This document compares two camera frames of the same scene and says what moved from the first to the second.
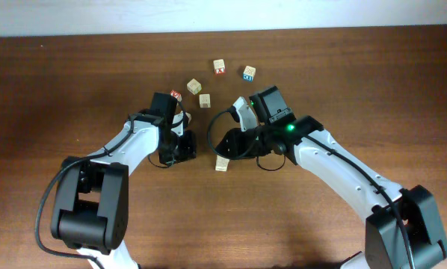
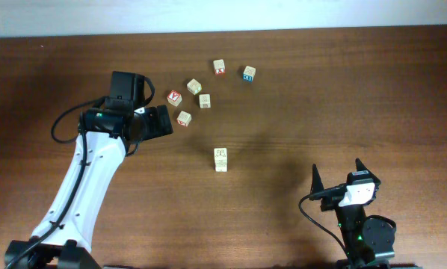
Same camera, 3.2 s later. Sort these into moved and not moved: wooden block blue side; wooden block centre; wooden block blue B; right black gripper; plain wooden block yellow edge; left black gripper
Moved: left black gripper; right black gripper
Not moved: plain wooden block yellow edge; wooden block centre; wooden block blue side; wooden block blue B
